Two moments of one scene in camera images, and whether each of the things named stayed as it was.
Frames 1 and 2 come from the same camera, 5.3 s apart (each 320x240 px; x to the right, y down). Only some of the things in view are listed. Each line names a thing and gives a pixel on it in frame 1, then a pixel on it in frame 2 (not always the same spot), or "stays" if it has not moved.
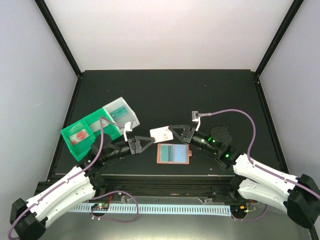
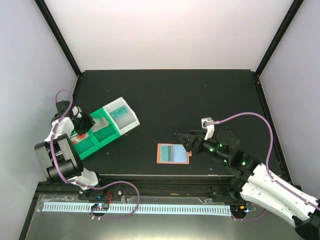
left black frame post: [58, 36] stays
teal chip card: [166, 153] stays
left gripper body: [132, 143] → [84, 125]
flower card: [161, 134] → [100, 122]
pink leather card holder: [171, 153] stays
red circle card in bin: [80, 135] stays
